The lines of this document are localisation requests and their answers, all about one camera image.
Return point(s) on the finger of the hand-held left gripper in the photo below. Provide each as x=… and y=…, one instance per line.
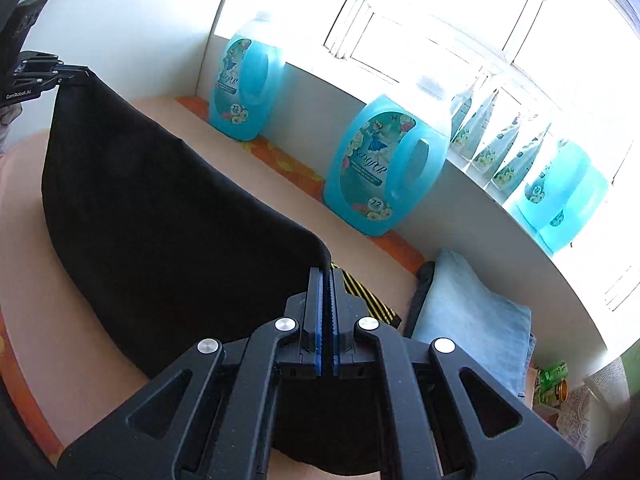
x=40, y=80
x=40, y=58

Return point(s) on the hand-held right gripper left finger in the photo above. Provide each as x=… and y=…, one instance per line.
x=316, y=320

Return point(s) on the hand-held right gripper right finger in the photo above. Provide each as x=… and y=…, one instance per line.
x=336, y=320

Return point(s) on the black pants yellow striped waistband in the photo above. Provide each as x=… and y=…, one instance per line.
x=165, y=220

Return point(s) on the folded dark grey pants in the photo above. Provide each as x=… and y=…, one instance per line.
x=422, y=290

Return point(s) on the pink mat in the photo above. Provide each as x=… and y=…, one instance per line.
x=300, y=210

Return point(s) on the folded light blue jeans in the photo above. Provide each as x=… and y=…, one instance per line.
x=465, y=310

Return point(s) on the blue laundry detergent bottle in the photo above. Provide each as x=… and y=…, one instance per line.
x=550, y=185
x=385, y=160
x=242, y=85
x=580, y=220

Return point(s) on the green box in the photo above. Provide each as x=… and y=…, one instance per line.
x=547, y=380

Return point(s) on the gold tin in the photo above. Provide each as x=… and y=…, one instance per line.
x=564, y=391

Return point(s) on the white lace tablecloth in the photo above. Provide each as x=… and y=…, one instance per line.
x=595, y=405

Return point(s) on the white window frame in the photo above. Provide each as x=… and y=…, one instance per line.
x=360, y=35

